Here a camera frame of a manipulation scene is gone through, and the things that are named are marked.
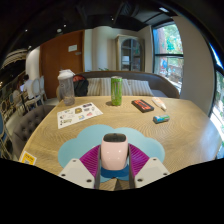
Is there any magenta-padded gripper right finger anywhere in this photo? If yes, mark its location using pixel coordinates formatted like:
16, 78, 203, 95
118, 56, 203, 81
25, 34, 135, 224
128, 143, 171, 189

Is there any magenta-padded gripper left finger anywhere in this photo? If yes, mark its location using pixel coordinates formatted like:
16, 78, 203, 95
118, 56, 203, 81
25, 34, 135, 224
58, 144, 102, 190

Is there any pink computer mouse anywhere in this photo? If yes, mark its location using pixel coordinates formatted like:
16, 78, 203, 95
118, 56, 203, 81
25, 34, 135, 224
100, 132, 130, 171

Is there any blue cloud-shaped mouse pad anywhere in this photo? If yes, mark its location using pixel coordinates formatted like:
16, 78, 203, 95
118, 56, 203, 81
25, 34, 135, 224
57, 124, 166, 184

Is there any white sticker sheet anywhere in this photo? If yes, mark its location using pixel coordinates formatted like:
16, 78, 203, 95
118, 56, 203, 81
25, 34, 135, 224
56, 101, 104, 130

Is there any small blue-green packet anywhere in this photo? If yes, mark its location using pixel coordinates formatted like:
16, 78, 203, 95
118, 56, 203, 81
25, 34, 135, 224
152, 114, 171, 125

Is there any yellow sticker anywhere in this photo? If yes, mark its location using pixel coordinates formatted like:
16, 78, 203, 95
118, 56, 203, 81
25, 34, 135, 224
20, 150, 38, 166

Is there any grey tufted chair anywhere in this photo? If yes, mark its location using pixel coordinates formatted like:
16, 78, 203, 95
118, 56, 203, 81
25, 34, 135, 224
11, 104, 56, 159

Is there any striped cushion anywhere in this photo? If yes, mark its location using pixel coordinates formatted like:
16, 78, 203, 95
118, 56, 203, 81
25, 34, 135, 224
87, 77, 113, 97
121, 78, 155, 98

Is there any green drink can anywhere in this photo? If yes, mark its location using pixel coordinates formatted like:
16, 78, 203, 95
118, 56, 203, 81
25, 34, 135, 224
110, 75, 124, 107

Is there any clear shaker bottle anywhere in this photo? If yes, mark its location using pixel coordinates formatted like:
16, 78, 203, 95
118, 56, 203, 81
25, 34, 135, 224
57, 69, 76, 107

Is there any black bag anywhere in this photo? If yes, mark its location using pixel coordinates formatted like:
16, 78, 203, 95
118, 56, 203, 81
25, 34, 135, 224
72, 74, 90, 98

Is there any brown curved bench sofa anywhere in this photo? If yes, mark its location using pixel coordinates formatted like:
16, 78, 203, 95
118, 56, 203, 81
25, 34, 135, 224
55, 70, 181, 101

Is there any group of white chairs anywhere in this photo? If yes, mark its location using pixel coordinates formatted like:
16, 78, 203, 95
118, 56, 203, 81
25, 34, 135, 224
0, 75, 47, 116

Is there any arched glass-door cabinet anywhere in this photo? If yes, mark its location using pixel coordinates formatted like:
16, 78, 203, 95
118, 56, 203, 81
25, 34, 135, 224
115, 34, 146, 73

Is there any wooden door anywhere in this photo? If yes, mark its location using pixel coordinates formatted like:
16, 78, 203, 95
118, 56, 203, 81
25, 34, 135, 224
39, 30, 85, 100

